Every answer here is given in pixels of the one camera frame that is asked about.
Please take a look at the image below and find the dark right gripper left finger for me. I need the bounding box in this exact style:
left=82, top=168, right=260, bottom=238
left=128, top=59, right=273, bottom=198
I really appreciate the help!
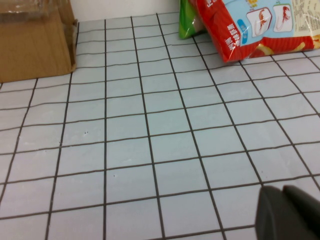
left=254, top=185, right=314, bottom=240

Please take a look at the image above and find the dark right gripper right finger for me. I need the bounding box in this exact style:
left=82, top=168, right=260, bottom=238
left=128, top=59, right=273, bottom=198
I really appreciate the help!
left=282, top=184, right=320, bottom=240

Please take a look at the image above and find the red shrimp sticks snack bag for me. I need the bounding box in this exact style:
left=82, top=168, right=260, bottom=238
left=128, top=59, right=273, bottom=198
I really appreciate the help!
left=188, top=0, right=320, bottom=63

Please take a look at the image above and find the green snack bag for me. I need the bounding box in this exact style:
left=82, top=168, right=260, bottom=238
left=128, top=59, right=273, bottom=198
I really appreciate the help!
left=178, top=0, right=208, bottom=40

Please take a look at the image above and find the white grid tablecloth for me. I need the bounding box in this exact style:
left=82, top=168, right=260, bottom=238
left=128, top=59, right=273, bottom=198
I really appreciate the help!
left=0, top=11, right=320, bottom=240

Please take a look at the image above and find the empty taped cardboard box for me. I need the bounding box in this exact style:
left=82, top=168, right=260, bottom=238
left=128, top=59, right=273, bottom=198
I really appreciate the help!
left=0, top=0, right=79, bottom=84

